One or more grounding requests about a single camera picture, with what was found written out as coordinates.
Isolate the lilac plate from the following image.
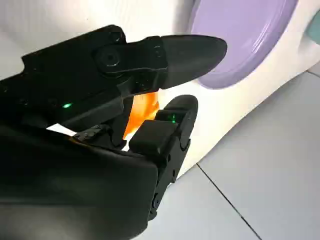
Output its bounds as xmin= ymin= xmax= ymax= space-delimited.
xmin=188 ymin=0 xmax=300 ymax=90

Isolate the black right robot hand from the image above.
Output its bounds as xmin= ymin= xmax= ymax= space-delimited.
xmin=0 ymin=24 xmax=228 ymax=240

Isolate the pale green mug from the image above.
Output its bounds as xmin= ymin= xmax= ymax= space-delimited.
xmin=306 ymin=17 xmax=320 ymax=42

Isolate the orange white toy bread roll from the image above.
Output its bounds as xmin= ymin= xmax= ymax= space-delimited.
xmin=123 ymin=90 xmax=161 ymax=141

